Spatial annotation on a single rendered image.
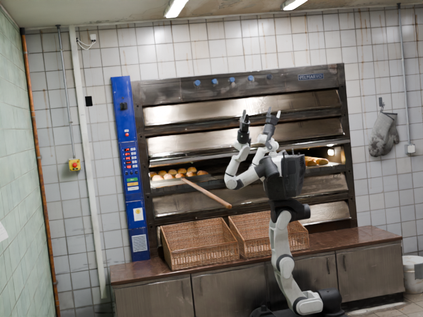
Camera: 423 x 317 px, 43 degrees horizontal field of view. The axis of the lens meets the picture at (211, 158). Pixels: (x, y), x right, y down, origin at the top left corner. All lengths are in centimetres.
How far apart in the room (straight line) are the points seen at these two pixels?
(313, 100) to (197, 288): 196
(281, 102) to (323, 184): 85
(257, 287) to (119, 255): 121
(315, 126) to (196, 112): 111
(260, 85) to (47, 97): 182
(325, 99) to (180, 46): 140
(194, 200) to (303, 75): 149
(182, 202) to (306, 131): 129
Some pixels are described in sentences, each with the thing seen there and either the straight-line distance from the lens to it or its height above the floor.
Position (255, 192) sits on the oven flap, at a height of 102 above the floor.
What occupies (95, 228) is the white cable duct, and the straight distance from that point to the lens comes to 469.
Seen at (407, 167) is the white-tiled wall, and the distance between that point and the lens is 545.
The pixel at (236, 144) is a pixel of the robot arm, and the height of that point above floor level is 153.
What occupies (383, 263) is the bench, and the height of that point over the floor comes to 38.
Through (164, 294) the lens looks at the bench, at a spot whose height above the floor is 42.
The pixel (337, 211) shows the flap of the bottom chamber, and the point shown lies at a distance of 516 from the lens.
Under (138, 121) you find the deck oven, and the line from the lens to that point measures 465.
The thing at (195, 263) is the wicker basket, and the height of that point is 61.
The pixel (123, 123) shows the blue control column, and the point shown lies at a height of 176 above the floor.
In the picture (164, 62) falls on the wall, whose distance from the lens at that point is 470.
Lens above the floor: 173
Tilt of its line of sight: 4 degrees down
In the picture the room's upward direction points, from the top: 6 degrees counter-clockwise
